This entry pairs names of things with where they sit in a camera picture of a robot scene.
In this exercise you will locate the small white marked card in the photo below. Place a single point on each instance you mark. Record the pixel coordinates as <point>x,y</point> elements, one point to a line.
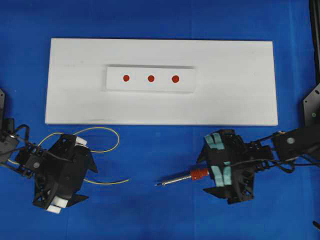
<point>159,79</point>

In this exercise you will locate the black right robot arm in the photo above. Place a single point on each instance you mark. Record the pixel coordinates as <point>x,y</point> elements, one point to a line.
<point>288,146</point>

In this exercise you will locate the blue table cloth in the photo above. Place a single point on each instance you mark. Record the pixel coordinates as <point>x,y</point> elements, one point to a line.
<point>285,205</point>

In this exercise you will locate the black frame post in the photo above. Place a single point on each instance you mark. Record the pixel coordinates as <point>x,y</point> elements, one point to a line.
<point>314,12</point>

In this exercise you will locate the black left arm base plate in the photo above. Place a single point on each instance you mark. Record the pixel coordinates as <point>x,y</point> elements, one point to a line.
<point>2,103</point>

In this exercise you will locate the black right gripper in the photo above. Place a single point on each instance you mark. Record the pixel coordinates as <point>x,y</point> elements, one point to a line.
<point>232,164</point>

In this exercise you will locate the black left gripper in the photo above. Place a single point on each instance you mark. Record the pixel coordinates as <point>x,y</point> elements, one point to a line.
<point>58,172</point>

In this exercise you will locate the orange handled soldering iron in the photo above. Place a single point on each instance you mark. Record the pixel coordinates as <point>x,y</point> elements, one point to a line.
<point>194,175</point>

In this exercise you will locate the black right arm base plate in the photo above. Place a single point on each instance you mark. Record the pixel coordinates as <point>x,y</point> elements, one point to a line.
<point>311,107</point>

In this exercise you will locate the large white board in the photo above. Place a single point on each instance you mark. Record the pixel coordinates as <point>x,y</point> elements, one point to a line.
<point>235,83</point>

